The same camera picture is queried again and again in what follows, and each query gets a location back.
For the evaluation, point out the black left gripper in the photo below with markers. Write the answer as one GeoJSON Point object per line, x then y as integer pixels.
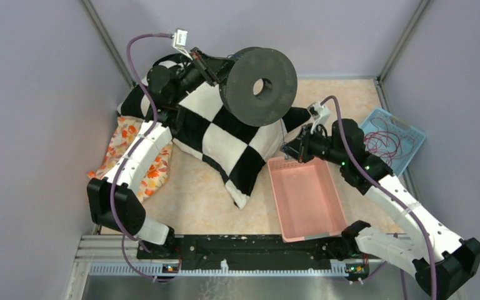
{"type": "Point", "coordinates": [214, 69]}

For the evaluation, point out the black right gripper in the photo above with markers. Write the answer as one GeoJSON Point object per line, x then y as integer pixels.
{"type": "Point", "coordinates": [299, 148]}

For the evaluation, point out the dark grey cable spool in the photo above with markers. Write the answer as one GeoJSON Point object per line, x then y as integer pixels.
{"type": "Point", "coordinates": [261, 86]}

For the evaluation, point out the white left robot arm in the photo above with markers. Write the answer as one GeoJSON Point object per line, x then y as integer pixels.
{"type": "Point", "coordinates": [113, 198]}

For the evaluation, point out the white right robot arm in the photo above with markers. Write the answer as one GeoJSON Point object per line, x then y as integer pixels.
{"type": "Point", "coordinates": [440, 260]}

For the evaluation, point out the black and white checkered pillow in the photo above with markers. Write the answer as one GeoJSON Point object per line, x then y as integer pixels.
{"type": "Point", "coordinates": [205, 129]}

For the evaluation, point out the pink plastic basket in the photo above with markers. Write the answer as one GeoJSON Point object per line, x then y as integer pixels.
{"type": "Point", "coordinates": [307, 201]}

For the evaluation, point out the blue plastic basket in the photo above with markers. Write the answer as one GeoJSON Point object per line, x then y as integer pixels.
{"type": "Point", "coordinates": [393, 140]}

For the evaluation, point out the orange floral cloth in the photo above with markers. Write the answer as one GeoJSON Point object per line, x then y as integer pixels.
{"type": "Point", "coordinates": [147, 156]}

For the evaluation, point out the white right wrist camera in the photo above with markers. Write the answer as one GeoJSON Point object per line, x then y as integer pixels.
{"type": "Point", "coordinates": [319, 113]}

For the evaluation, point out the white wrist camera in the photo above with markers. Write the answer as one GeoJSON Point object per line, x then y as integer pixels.
{"type": "Point", "coordinates": [319, 113]}
{"type": "Point", "coordinates": [179, 40]}

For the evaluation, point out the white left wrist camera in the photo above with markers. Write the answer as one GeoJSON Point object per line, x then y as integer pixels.
{"type": "Point", "coordinates": [179, 40]}

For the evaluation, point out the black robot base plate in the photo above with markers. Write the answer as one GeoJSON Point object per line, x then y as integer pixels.
{"type": "Point", "coordinates": [253, 252]}

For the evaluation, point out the white slotted cable duct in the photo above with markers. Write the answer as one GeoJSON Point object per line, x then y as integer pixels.
{"type": "Point", "coordinates": [337, 269]}

